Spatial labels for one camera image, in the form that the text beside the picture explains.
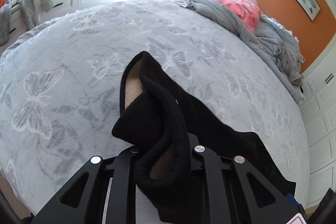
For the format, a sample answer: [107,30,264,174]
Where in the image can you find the white panelled wardrobe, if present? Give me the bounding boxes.
[299,42,335,208]

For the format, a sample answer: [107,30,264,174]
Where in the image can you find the black fleece pants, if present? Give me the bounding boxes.
[112,51,296,223]

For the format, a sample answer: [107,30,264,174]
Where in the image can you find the grey clothes hanging on cabinet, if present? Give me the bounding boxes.
[1,0,55,46]

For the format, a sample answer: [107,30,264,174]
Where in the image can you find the crumpled dark grey garment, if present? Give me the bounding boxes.
[273,42,303,86]

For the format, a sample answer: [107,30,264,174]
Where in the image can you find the grey rumpled duvet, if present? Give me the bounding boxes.
[173,0,305,104]

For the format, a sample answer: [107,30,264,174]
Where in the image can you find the grey butterfly bedspread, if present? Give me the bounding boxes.
[1,0,309,214]

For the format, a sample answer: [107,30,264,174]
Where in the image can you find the pink pillow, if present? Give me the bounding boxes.
[214,0,261,33]

